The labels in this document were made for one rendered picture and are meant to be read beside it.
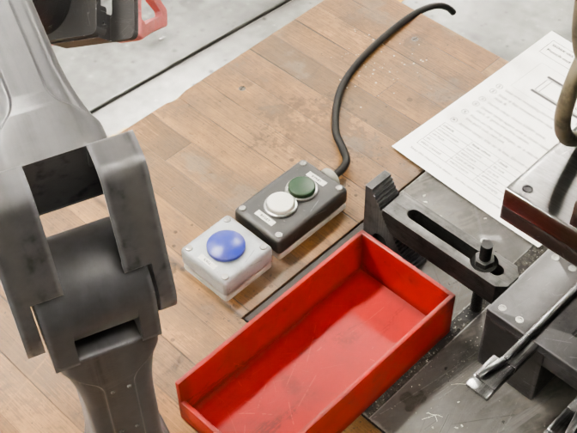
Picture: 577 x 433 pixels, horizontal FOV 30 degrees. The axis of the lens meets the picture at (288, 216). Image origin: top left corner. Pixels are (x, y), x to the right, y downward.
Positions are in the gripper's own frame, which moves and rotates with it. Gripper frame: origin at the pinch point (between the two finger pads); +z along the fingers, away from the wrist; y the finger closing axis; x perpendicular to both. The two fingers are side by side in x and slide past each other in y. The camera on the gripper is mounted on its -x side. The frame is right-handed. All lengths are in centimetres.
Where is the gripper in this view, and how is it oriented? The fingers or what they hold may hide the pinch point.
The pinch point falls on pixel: (111, 22)
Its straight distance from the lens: 93.0
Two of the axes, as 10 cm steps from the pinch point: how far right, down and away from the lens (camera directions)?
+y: -9.0, 0.4, 4.4
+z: 4.4, 0.4, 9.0
